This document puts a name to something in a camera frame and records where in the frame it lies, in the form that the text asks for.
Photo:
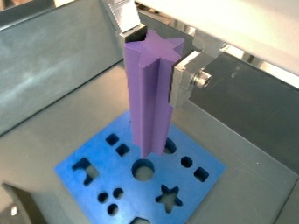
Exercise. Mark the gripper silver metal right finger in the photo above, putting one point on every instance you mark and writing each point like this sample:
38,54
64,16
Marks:
189,74

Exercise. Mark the blue shape-sorting plate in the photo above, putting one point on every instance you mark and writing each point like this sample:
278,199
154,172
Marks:
124,189

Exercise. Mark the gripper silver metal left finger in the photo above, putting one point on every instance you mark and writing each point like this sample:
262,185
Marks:
123,14

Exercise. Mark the purple star prism peg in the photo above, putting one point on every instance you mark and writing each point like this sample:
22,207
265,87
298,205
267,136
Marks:
150,59

